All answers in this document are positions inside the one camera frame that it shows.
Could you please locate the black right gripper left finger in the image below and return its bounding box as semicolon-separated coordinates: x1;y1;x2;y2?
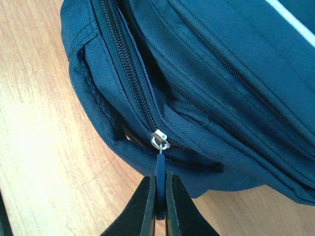
101;176;156;236

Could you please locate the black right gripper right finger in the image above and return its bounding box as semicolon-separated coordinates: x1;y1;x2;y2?
165;172;219;236

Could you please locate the navy blue student backpack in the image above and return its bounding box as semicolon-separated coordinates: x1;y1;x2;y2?
60;0;315;206

